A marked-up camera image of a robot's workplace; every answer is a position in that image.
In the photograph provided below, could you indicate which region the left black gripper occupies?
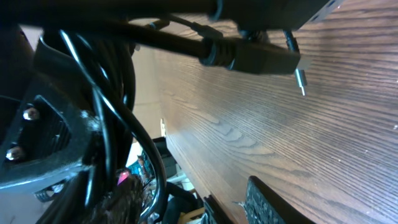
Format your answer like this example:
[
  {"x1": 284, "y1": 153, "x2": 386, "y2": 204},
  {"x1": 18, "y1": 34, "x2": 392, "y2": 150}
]
[{"x1": 1, "y1": 26, "x2": 100, "y2": 193}]

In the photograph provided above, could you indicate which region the black cable bundle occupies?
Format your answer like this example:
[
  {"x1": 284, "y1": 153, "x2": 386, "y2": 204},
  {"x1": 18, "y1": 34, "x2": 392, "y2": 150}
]
[{"x1": 18, "y1": 12, "x2": 313, "y2": 224}]

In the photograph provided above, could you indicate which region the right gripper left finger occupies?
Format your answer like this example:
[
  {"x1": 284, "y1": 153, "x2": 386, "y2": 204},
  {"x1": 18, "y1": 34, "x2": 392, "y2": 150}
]
[{"x1": 201, "y1": 195, "x2": 233, "y2": 224}]

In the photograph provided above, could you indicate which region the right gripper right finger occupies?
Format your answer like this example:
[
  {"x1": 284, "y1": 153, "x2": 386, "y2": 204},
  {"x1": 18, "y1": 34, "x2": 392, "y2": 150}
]
[{"x1": 238, "y1": 175, "x2": 315, "y2": 224}]

